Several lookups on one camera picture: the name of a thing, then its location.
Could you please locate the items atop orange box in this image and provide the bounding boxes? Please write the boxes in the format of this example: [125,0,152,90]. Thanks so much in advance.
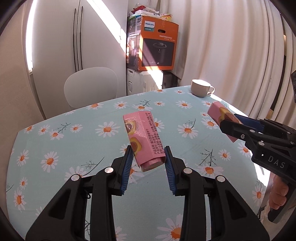
[128,5,172,22]

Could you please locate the white chair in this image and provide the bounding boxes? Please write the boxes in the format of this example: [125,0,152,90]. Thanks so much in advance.
[64,67,118,109]

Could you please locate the person's right hand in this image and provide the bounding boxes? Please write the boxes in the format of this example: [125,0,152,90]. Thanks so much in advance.
[269,175,288,210]

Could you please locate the white cabinet with black handles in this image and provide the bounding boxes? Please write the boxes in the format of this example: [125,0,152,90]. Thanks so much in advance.
[32,1,128,118]

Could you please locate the daisy print blue tablecloth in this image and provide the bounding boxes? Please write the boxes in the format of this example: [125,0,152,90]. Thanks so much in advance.
[6,86,270,240]

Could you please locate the white curtain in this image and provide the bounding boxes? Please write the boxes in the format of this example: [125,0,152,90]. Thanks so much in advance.
[160,1,295,127]

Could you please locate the white ceramic mug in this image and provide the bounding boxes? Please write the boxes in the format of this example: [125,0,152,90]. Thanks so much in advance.
[191,79,215,97]

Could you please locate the orange Philips appliance box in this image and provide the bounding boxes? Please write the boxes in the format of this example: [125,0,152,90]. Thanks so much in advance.
[126,15,179,71]

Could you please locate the pink snack box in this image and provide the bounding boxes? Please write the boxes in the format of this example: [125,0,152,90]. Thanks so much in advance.
[207,101,243,143]
[123,111,166,172]

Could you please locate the white box under orange box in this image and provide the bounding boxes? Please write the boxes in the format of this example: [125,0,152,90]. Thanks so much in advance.
[126,68,178,95]

